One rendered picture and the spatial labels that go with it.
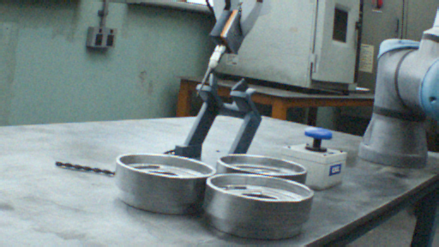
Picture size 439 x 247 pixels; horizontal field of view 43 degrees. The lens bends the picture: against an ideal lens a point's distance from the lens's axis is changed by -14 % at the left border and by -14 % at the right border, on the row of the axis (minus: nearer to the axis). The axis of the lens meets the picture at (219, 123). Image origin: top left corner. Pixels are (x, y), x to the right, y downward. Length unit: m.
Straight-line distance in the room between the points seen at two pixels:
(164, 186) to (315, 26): 2.38
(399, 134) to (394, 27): 3.47
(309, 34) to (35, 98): 1.32
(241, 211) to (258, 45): 2.52
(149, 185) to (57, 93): 1.99
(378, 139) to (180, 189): 0.57
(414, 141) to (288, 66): 1.91
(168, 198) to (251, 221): 0.09
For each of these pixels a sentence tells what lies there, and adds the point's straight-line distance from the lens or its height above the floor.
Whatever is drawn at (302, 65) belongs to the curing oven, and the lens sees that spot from 2.93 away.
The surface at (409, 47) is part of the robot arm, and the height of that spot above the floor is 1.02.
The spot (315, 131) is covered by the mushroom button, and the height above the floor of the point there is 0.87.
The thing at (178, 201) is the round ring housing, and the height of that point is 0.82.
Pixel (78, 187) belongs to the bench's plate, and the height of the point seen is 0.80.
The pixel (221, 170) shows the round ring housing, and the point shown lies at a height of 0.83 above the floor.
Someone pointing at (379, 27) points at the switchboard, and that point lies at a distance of 4.60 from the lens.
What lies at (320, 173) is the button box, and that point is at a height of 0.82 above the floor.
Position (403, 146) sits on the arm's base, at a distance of 1.09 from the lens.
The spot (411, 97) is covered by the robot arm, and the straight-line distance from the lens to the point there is 1.03.
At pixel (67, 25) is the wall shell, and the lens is 2.56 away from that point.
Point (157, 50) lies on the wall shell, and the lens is 3.00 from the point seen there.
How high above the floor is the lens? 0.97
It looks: 7 degrees down
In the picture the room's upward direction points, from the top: 7 degrees clockwise
